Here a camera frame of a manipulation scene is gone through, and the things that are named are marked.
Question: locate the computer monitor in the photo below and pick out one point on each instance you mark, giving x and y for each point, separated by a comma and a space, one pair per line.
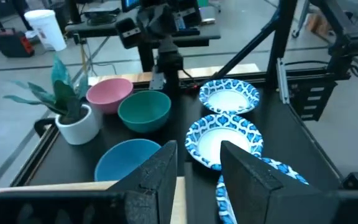
130, 4

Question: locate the blue plastic bowl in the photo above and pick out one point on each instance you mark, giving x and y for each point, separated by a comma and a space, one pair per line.
123, 161

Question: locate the pink plastic bowl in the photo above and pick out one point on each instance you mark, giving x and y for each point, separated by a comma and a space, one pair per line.
109, 93

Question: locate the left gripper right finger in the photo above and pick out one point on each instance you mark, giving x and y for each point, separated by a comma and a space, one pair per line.
253, 193

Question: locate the silver metal bracket strip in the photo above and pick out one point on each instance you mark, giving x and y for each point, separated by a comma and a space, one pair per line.
283, 81

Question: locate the black desk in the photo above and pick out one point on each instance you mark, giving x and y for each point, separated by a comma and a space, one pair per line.
197, 32

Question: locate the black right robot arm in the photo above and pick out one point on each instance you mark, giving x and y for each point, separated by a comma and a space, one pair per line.
169, 62

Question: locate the black metal beam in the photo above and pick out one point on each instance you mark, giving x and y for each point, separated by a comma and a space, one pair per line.
340, 46

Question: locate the black and red case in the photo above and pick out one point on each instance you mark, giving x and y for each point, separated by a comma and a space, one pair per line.
9, 43

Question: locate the black metal table frame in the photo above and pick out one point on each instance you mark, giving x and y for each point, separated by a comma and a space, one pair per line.
280, 46

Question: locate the teal plastic bowl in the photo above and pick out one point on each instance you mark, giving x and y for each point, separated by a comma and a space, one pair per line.
145, 109

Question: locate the grey rolling desk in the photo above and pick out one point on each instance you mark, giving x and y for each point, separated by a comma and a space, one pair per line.
300, 15

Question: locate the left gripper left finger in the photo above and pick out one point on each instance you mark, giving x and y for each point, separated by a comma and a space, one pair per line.
148, 186

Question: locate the green plant in white pot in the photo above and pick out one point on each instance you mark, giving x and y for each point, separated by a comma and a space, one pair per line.
79, 130

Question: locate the blue patterned paper bowl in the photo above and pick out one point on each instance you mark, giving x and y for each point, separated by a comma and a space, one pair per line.
224, 205
228, 99
208, 140

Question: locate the white plastic cup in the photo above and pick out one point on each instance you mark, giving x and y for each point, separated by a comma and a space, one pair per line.
47, 29

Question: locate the black slotted box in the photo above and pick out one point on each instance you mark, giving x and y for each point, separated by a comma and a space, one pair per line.
314, 99

